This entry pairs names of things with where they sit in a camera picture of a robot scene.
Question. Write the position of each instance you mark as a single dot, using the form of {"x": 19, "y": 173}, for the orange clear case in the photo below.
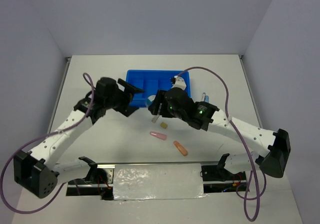
{"x": 180, "y": 148}

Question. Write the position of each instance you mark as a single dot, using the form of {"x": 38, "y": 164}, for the silver foil sheet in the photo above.
{"x": 158, "y": 181}

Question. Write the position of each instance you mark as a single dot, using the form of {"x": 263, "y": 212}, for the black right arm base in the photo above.
{"x": 217, "y": 172}

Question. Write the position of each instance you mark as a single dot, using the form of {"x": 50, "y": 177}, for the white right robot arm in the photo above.
{"x": 269, "y": 150}

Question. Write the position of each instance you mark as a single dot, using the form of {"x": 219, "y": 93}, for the blue compartment tray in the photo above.
{"x": 150, "y": 81}

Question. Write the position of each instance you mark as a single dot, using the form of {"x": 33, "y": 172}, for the yellow eraser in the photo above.
{"x": 164, "y": 125}

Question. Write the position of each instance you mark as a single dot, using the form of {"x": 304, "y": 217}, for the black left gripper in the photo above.
{"x": 125, "y": 109}

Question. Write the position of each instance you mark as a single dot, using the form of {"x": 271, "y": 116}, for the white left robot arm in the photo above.
{"x": 39, "y": 171}

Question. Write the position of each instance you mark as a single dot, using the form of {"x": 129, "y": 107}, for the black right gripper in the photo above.
{"x": 160, "y": 97}

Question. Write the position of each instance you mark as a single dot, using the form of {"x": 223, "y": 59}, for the pink clear case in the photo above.
{"x": 158, "y": 135}

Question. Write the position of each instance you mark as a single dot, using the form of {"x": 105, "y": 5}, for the grey eraser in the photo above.
{"x": 155, "y": 118}

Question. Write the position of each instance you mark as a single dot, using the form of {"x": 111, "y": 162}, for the blue jar sideways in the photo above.
{"x": 149, "y": 100}

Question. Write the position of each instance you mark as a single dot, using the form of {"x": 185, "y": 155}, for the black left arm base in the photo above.
{"x": 98, "y": 176}

